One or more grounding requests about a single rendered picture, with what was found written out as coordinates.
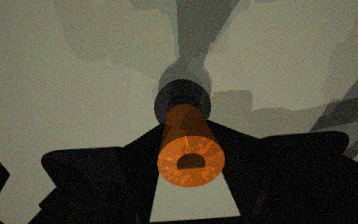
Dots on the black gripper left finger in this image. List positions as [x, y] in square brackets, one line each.
[133, 167]

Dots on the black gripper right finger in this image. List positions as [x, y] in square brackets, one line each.
[251, 163]

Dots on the orange knob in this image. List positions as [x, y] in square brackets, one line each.
[189, 154]

